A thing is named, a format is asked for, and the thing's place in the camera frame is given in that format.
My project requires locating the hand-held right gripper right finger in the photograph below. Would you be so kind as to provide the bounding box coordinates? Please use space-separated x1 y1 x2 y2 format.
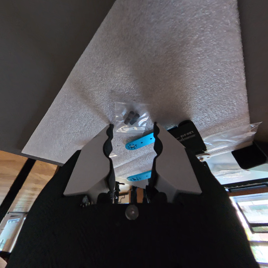
145 122 202 203

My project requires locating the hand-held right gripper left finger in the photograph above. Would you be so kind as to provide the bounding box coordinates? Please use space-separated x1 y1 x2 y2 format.
63 124 116 203

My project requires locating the blue bracket servo assembly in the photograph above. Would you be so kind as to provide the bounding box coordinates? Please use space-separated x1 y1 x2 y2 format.
125 120 211 182

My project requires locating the clear bag of black parts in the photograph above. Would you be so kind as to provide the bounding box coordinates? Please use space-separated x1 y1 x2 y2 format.
115 102 149 134

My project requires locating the dark square case sleeve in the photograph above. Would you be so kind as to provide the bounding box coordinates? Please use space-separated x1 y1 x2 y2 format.
231 141 267 169

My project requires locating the grey desk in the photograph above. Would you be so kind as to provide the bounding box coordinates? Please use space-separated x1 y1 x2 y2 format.
0 0 268 186

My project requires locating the empty clear plastic bag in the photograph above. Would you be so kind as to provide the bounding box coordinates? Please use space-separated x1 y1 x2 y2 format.
202 122 263 147

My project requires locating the large window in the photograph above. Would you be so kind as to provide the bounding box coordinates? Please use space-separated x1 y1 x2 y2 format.
231 196 268 265

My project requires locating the white foam sheet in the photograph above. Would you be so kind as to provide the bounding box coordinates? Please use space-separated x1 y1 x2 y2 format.
21 0 252 178

